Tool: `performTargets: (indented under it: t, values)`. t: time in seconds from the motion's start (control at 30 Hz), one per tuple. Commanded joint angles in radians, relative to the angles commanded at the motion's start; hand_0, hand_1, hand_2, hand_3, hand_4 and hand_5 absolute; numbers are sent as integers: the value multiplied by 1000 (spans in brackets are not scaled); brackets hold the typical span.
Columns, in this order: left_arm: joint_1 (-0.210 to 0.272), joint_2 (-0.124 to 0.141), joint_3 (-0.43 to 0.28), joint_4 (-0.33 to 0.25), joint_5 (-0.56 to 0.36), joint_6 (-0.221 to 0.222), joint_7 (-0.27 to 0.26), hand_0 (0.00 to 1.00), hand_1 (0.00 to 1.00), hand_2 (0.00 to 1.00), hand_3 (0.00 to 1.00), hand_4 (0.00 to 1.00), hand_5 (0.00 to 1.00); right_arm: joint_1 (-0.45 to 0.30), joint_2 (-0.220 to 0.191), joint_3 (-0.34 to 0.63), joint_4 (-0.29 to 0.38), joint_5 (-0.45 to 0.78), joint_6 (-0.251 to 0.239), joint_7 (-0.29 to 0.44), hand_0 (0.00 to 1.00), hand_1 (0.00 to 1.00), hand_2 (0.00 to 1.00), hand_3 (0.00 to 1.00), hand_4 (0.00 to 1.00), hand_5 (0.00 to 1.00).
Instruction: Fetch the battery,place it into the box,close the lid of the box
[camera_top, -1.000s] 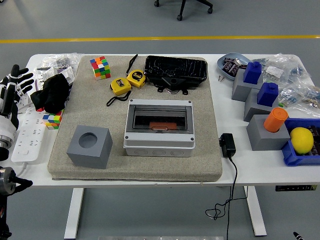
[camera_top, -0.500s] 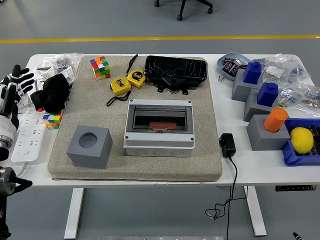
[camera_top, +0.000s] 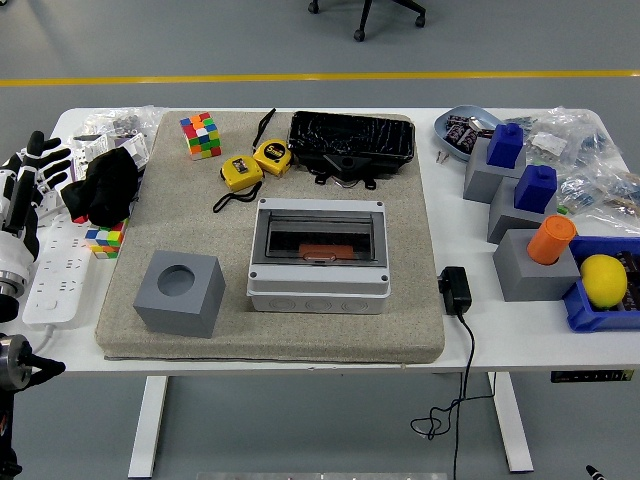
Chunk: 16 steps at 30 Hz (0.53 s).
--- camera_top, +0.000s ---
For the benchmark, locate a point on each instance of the dark packets in bin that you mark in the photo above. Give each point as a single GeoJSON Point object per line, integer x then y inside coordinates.
{"type": "Point", "coordinates": [631, 262]}

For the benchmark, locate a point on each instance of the grey electrical enclosure box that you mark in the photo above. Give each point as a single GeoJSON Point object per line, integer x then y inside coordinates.
{"type": "Point", "coordinates": [320, 295]}

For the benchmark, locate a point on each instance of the white purple paper packet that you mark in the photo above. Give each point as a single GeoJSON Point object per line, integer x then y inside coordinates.
{"type": "Point", "coordinates": [87, 150]}

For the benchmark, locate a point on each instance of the grey block holder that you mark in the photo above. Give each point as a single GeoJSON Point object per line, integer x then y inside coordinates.
{"type": "Point", "coordinates": [505, 222]}
{"type": "Point", "coordinates": [480, 182]}
{"type": "Point", "coordinates": [530, 282]}
{"type": "Point", "coordinates": [180, 315]}

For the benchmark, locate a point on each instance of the grey-brown mat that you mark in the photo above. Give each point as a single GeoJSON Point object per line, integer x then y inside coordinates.
{"type": "Point", "coordinates": [325, 340]}

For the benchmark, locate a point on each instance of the large clear parts bag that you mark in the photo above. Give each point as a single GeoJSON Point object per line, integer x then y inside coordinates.
{"type": "Point", "coordinates": [575, 135]}

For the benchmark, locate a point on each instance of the black table control panel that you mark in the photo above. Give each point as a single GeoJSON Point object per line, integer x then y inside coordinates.
{"type": "Point", "coordinates": [590, 376]}

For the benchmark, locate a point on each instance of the transparent hinged box lid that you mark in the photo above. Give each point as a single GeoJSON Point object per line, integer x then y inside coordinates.
{"type": "Point", "coordinates": [320, 225]}

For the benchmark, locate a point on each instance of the multicolour puzzle cube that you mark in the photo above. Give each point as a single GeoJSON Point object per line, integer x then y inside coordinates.
{"type": "Point", "coordinates": [201, 136]}
{"type": "Point", "coordinates": [105, 241]}

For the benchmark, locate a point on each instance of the silver brown wrapped item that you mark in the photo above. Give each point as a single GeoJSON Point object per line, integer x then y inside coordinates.
{"type": "Point", "coordinates": [480, 126]}

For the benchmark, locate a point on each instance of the white table leg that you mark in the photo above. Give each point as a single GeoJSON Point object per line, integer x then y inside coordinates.
{"type": "Point", "coordinates": [515, 425]}
{"type": "Point", "coordinates": [147, 425]}

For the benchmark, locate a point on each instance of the orange cylinder battery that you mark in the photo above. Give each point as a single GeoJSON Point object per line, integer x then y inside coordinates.
{"type": "Point", "coordinates": [550, 240]}
{"type": "Point", "coordinates": [325, 251]}

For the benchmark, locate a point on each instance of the yellow tape measure 5m print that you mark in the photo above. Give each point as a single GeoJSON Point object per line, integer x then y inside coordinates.
{"type": "Point", "coordinates": [272, 156]}

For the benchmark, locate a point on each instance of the yellow tape measure clear window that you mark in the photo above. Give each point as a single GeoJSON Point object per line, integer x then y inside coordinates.
{"type": "Point", "coordinates": [241, 171]}

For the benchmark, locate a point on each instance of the blue storage bin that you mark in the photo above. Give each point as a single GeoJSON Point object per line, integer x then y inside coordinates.
{"type": "Point", "coordinates": [590, 320]}

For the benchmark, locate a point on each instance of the small green connector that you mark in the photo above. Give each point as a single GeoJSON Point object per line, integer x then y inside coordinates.
{"type": "Point", "coordinates": [563, 209]}

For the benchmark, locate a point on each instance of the blue-grey dish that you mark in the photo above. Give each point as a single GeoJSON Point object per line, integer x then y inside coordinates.
{"type": "Point", "coordinates": [442, 131]}

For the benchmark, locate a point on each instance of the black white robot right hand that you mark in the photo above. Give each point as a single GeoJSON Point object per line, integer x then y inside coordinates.
{"type": "Point", "coordinates": [595, 473]}

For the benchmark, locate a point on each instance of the black cloth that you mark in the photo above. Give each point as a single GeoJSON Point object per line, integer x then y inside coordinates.
{"type": "Point", "coordinates": [107, 185]}

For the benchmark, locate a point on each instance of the blue plastic block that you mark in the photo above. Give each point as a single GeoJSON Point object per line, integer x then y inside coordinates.
{"type": "Point", "coordinates": [505, 147]}
{"type": "Point", "coordinates": [536, 189]}

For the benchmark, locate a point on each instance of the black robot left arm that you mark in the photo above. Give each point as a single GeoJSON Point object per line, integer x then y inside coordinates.
{"type": "Point", "coordinates": [12, 362]}

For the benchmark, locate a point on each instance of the clear bag of components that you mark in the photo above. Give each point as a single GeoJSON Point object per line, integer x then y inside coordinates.
{"type": "Point", "coordinates": [600, 195]}

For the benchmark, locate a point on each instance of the small clear parts bag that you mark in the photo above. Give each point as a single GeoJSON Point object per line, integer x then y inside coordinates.
{"type": "Point", "coordinates": [522, 123]}

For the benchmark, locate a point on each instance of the white power strip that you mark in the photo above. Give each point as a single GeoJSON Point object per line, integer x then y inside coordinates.
{"type": "Point", "coordinates": [57, 280]}

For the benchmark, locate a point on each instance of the clear bag of dark screws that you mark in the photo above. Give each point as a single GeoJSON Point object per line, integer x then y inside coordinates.
{"type": "Point", "coordinates": [120, 120]}

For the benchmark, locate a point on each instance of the black plastic tray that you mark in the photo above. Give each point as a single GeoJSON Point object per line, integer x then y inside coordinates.
{"type": "Point", "coordinates": [350, 135]}

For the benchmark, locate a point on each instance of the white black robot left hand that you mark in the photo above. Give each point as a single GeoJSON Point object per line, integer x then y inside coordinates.
{"type": "Point", "coordinates": [15, 235]}

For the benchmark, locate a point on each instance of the yellow lemon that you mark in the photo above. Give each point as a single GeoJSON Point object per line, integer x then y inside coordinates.
{"type": "Point", "coordinates": [604, 280]}

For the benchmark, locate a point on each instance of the dark snack packet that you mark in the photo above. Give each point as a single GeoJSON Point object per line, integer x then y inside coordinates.
{"type": "Point", "coordinates": [455, 134]}
{"type": "Point", "coordinates": [469, 141]}
{"type": "Point", "coordinates": [456, 120]}

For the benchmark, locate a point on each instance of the black power adapter plug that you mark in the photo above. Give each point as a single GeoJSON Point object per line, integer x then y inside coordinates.
{"type": "Point", "coordinates": [455, 290]}

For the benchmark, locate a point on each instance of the black office chair base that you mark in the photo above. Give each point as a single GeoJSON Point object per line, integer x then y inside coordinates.
{"type": "Point", "coordinates": [362, 20]}

